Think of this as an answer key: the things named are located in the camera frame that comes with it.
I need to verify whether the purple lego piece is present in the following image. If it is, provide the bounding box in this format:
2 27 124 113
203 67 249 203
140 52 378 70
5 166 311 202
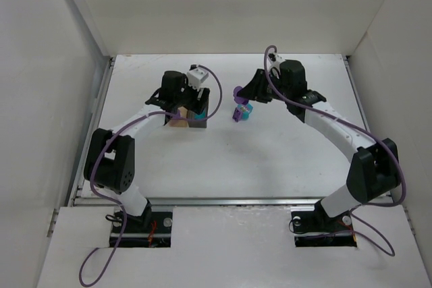
233 86 248 105

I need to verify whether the round teal printed lego tile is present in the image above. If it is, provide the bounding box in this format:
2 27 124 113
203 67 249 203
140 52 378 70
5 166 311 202
238 104 253 121

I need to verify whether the purple lego brick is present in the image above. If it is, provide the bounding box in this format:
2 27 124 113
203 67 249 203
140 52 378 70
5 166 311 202
232 106 244 122

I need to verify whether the teal lego brick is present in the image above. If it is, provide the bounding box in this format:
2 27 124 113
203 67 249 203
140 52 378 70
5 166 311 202
194 109 207 120

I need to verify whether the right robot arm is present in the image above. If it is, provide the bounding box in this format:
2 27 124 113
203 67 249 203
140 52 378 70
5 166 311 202
233 60 401 235

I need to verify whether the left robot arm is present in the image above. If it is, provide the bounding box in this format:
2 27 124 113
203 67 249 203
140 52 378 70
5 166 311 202
83 65 210 232

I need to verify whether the smoky grey transparent container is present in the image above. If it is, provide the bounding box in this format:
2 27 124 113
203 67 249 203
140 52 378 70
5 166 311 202
186 100 209 128

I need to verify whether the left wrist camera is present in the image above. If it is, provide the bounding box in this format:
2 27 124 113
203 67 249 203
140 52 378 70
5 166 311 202
186 65 209 90

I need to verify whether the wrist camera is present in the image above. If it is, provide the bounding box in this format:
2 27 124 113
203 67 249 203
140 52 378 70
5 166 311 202
186 65 209 90
267 52 284 78

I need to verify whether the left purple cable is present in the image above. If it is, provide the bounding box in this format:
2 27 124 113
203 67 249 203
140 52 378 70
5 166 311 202
78 64 223 288

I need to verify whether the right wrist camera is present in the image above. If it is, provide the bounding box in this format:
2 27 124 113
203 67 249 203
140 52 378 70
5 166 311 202
267 52 284 78

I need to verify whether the aluminium table edge rail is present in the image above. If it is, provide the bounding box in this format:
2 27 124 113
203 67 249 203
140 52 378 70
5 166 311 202
344 55 394 198

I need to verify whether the left aluminium rail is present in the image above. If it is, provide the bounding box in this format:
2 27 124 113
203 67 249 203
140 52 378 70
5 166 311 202
47 56 116 238

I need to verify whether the front aluminium rail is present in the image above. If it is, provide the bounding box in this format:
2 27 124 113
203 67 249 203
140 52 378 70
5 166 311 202
70 196 318 206

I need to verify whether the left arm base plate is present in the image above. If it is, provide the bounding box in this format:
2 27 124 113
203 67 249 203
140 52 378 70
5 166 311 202
105 210 173 248

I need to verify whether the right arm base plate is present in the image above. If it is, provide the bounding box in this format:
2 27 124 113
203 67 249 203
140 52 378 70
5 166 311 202
290 210 357 248

